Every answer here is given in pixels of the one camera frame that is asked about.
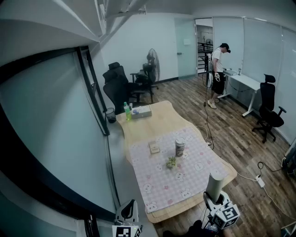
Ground beige calculator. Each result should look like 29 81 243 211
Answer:
148 140 160 155

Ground black cable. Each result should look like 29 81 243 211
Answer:
202 69 215 149

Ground black office chair with headrest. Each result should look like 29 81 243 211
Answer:
102 62 146 116
252 74 287 144

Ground black window frame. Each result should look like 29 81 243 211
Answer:
0 45 111 237

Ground frosted glass door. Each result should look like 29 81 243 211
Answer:
174 17 197 81

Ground grey tissue box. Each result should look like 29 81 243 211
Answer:
131 104 153 120

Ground patterned cup with lid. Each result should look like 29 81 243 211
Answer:
174 137 185 158

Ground small green potted plant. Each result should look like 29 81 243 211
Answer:
166 156 178 169

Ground person's legs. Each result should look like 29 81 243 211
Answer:
161 219 222 237

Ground black mesh waste bin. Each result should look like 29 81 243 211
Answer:
105 107 117 124

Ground white cable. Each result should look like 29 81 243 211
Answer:
196 125 259 180

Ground black standing fan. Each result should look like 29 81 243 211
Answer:
146 48 161 82

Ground pink checked bear tablecloth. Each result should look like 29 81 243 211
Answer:
129 126 229 213

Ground white desk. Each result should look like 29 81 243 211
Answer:
217 69 262 117

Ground green plastic bottle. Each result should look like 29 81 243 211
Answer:
123 101 132 121

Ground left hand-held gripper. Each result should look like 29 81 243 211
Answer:
112 199 143 237

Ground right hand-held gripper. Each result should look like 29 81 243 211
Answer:
203 191 240 230

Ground white cylindrical bottle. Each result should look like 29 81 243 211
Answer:
205 172 225 204

